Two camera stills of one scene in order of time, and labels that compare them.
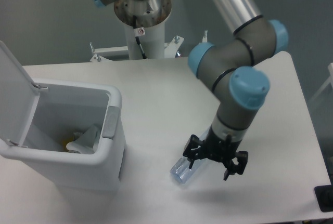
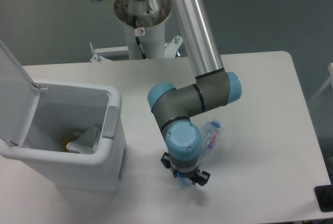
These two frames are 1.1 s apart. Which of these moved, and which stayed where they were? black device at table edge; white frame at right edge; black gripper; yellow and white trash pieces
Moved: black gripper
Stayed: yellow and white trash pieces; black device at table edge; white frame at right edge
